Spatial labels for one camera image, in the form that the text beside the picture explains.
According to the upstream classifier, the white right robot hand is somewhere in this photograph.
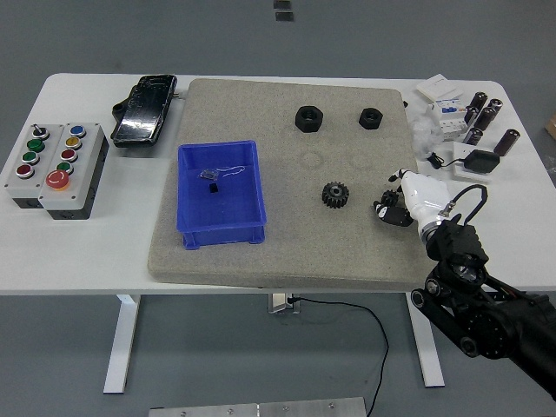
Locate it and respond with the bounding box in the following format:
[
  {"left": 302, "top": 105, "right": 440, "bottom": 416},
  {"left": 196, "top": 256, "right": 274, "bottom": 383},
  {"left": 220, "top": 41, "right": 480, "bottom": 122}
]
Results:
[{"left": 373, "top": 168, "right": 451, "bottom": 231}]

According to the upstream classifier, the black metal gear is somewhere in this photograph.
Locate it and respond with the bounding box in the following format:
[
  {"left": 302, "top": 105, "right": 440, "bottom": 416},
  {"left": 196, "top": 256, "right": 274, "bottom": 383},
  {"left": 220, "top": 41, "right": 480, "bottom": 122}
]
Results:
[{"left": 321, "top": 181, "right": 351, "bottom": 210}]

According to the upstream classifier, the small black hex nut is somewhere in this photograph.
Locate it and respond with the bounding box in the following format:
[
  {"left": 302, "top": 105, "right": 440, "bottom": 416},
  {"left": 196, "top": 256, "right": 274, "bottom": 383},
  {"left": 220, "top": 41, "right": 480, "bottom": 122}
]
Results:
[{"left": 358, "top": 107, "right": 385, "bottom": 130}]

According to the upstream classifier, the large black hex nut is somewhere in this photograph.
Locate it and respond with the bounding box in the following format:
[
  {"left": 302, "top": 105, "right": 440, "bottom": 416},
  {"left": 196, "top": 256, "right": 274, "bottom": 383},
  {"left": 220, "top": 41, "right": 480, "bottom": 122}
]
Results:
[{"left": 294, "top": 105, "right": 325, "bottom": 133}]

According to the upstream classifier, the silver table control box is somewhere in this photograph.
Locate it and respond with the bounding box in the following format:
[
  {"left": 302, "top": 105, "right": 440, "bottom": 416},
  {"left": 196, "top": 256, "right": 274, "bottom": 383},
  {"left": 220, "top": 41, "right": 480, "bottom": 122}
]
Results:
[{"left": 267, "top": 293, "right": 301, "bottom": 314}]

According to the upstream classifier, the blue plastic box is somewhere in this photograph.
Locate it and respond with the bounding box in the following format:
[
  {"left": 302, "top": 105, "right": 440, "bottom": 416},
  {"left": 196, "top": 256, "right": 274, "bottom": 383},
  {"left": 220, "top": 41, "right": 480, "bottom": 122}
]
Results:
[{"left": 175, "top": 139, "right": 268, "bottom": 252}]

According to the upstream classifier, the grey emergency-stop control box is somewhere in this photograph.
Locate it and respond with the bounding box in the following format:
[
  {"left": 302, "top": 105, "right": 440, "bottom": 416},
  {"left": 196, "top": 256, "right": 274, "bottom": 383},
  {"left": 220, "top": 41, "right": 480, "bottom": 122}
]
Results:
[{"left": 37, "top": 122, "right": 109, "bottom": 221}]

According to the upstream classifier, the grey four-button control box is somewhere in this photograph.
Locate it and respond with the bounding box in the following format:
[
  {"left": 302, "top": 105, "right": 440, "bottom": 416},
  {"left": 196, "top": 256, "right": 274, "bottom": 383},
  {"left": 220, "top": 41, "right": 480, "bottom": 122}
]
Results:
[{"left": 3, "top": 123, "right": 66, "bottom": 210}]

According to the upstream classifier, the crumpled clear plastic bag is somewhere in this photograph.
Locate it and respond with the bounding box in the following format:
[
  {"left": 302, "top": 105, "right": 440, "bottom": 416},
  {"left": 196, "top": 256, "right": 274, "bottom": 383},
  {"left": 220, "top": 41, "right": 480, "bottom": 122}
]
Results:
[{"left": 407, "top": 106, "right": 444, "bottom": 162}]

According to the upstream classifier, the black power adapter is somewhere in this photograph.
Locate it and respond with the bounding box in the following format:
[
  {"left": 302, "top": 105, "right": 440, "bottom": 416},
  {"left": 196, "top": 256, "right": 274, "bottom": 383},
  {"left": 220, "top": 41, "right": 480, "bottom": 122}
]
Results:
[{"left": 463, "top": 149, "right": 502, "bottom": 175}]

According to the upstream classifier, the white circuit breaker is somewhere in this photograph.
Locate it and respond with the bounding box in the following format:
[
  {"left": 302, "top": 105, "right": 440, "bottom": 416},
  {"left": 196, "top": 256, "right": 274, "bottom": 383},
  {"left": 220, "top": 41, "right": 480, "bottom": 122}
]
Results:
[{"left": 429, "top": 96, "right": 470, "bottom": 142}]

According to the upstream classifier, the grey-brown foam mat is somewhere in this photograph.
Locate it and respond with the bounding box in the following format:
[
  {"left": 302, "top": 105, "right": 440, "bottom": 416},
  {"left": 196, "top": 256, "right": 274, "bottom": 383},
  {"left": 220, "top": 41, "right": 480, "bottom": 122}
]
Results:
[{"left": 146, "top": 77, "right": 440, "bottom": 291}]

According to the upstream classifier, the white table leg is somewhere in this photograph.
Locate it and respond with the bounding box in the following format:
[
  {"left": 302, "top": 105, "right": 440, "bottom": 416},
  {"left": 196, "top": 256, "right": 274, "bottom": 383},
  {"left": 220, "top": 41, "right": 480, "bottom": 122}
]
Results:
[
  {"left": 103, "top": 294, "right": 142, "bottom": 394},
  {"left": 406, "top": 291, "right": 447, "bottom": 388}
]

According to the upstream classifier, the silver metal plate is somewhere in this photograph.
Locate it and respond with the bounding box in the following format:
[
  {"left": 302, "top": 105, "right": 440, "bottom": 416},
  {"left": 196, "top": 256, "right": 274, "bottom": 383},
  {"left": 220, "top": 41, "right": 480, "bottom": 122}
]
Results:
[{"left": 148, "top": 396, "right": 368, "bottom": 417}]

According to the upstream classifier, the black plastic-wrapped device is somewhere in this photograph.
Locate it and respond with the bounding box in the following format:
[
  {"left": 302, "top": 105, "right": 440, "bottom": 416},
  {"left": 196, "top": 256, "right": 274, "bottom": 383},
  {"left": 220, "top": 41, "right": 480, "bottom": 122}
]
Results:
[{"left": 109, "top": 73, "right": 179, "bottom": 149}]

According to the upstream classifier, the black adapter cord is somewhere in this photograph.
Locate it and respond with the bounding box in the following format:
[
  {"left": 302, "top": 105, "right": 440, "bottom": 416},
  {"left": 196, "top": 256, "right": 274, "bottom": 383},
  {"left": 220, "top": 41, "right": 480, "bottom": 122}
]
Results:
[{"left": 425, "top": 151, "right": 468, "bottom": 171}]

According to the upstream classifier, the white wall switch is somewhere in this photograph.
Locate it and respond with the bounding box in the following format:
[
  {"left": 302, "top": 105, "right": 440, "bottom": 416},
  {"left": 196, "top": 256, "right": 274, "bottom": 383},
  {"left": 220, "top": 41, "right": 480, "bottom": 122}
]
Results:
[{"left": 415, "top": 74, "right": 462, "bottom": 100}]

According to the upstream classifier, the black power cable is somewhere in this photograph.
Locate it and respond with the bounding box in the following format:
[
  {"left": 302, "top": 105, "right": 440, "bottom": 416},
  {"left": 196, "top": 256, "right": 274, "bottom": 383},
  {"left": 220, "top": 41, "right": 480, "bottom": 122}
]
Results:
[{"left": 288, "top": 295, "right": 390, "bottom": 417}]

